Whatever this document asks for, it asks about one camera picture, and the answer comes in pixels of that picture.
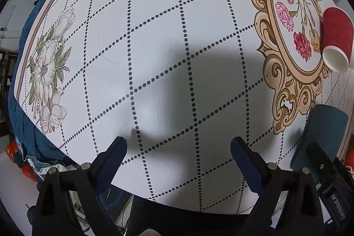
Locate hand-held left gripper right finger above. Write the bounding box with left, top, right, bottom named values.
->
left=230, top=136, right=326, bottom=236

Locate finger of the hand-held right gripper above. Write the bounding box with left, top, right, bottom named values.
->
left=306, top=142, right=345, bottom=190

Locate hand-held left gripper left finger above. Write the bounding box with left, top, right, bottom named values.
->
left=32, top=136, right=128, bottom=236

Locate dark teal cup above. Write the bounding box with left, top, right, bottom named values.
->
left=290, top=104, right=348, bottom=173

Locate red ribbed paper cup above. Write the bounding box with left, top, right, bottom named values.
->
left=320, top=7, right=354, bottom=73

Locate red plastic bag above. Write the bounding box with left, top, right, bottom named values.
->
left=7, top=140, right=40, bottom=183

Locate floral printed tablecloth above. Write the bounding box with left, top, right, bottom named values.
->
left=14, top=0, right=354, bottom=216

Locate blue corduroy cloth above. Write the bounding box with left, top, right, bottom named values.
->
left=8, top=0, right=83, bottom=170

